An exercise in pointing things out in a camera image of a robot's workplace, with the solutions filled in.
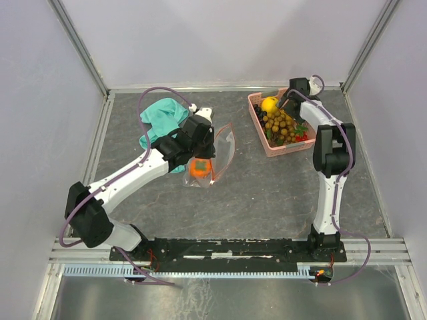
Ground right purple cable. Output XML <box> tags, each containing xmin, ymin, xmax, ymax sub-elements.
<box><xmin>286</xmin><ymin>74</ymin><xmax>372</xmax><ymax>285</ymax></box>

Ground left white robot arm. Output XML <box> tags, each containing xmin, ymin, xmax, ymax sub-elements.
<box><xmin>65</xmin><ymin>115</ymin><xmax>215</xmax><ymax>260</ymax></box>

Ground yellow lemon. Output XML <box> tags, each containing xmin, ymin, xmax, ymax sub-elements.
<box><xmin>261</xmin><ymin>97</ymin><xmax>279</xmax><ymax>113</ymax></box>

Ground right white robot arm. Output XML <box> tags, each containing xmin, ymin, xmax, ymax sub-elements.
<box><xmin>280</xmin><ymin>75</ymin><xmax>356</xmax><ymax>261</ymax></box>

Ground red strawberries with leaves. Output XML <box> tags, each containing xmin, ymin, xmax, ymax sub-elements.
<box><xmin>294</xmin><ymin>125</ymin><xmax>308</xmax><ymax>142</ymax></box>

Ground teal cloth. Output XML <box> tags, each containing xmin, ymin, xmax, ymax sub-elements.
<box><xmin>138</xmin><ymin>97</ymin><xmax>190</xmax><ymax>174</ymax></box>

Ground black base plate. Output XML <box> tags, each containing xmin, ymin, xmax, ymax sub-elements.
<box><xmin>125</xmin><ymin>238</ymin><xmax>347</xmax><ymax>272</ymax></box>

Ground orange persimmon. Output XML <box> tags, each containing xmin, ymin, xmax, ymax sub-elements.
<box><xmin>189</xmin><ymin>158</ymin><xmax>211</xmax><ymax>179</ymax></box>

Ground light blue cable duct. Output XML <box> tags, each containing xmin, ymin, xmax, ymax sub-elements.
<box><xmin>63</xmin><ymin>263</ymin><xmax>315</xmax><ymax>280</ymax></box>

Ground dark grape bunch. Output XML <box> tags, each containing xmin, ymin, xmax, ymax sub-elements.
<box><xmin>253</xmin><ymin>104</ymin><xmax>268</xmax><ymax>127</ymax></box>

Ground brown longan bunch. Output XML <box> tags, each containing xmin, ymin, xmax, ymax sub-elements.
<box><xmin>262</xmin><ymin>110</ymin><xmax>296</xmax><ymax>147</ymax></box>

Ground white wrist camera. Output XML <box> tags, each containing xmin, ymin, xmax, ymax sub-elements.
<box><xmin>189</xmin><ymin>103</ymin><xmax>214</xmax><ymax>126</ymax></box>
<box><xmin>308</xmin><ymin>75</ymin><xmax>325</xmax><ymax>97</ymax></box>

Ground clear zip top bag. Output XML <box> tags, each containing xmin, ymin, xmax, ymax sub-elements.
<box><xmin>182</xmin><ymin>123</ymin><xmax>236</xmax><ymax>188</ymax></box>

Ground pink plastic basket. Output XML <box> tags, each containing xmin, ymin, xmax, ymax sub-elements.
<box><xmin>248</xmin><ymin>88</ymin><xmax>316</xmax><ymax>157</ymax></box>

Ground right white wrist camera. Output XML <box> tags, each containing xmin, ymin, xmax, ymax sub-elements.
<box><xmin>308</xmin><ymin>75</ymin><xmax>325</xmax><ymax>97</ymax></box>

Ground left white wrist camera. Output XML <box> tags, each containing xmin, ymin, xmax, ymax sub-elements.
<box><xmin>189</xmin><ymin>103</ymin><xmax>214</xmax><ymax>126</ymax></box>

